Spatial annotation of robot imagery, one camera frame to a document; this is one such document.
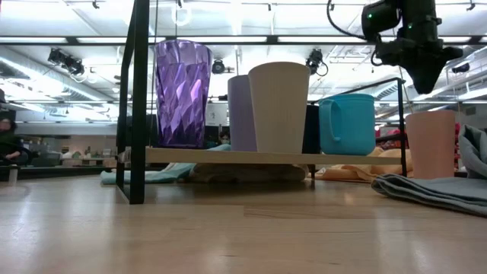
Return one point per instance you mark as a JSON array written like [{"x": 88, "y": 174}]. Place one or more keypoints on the black track spotlight cluster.
[{"x": 66, "y": 61}]

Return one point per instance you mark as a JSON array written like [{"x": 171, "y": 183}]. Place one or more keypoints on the cluttered background workbench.
[{"x": 68, "y": 158}]

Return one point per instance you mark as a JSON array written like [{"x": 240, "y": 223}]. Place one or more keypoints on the black speckled mug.
[{"x": 312, "y": 129}]

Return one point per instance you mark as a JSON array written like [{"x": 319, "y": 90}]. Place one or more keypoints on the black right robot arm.
[{"x": 418, "y": 19}]

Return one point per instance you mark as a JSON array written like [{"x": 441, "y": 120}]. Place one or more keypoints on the beige ribbed cup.
[{"x": 279, "y": 110}]

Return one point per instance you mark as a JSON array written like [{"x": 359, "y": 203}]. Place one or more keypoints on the blue plastic mug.
[{"x": 352, "y": 125}]

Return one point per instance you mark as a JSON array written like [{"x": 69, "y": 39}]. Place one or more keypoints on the teal cloth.
[{"x": 160, "y": 175}]

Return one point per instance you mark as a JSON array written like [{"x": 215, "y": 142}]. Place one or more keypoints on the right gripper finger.
[{"x": 428, "y": 80}]

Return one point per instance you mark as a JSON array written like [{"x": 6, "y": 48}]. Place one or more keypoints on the black ceiling spotlight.
[{"x": 315, "y": 61}]

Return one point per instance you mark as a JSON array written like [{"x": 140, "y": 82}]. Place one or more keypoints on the black room divider panel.
[{"x": 213, "y": 135}]

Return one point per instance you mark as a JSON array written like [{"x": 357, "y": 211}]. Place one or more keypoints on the purple faceted plastic tumbler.
[{"x": 182, "y": 95}]

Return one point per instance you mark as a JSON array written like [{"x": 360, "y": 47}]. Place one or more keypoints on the peach orange cup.
[{"x": 430, "y": 144}]

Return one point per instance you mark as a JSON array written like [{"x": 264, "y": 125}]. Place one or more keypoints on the lavender cup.
[{"x": 239, "y": 114}]

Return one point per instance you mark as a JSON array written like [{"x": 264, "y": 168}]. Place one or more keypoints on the grey folded cloth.
[{"x": 437, "y": 192}]

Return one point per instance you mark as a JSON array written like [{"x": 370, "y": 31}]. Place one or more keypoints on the wooden shelf black metal frame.
[{"x": 139, "y": 114}]

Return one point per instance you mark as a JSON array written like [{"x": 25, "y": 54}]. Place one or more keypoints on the round black ceiling lamp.
[{"x": 218, "y": 67}]

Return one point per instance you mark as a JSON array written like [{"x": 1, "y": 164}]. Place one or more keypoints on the person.
[
  {"x": 224, "y": 137},
  {"x": 7, "y": 141}
]

